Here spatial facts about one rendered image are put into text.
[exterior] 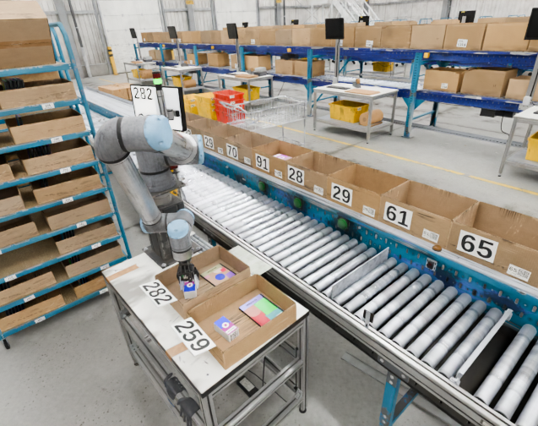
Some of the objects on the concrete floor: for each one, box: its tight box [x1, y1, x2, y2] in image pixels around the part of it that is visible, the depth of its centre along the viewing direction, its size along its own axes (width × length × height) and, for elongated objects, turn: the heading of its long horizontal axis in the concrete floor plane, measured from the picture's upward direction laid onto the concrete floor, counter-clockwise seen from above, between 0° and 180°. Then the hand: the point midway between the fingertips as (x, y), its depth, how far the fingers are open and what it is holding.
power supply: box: [236, 375, 259, 397], centre depth 207 cm, size 15×6×3 cm, turn 47°
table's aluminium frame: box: [104, 241, 308, 426], centre depth 194 cm, size 100×58×72 cm, turn 47°
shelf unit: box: [0, 22, 132, 349], centre depth 235 cm, size 98×49×196 cm, turn 135°
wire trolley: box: [219, 96, 307, 147], centre depth 483 cm, size 107×56×103 cm, turn 130°
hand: (190, 286), depth 171 cm, fingers closed on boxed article, 6 cm apart
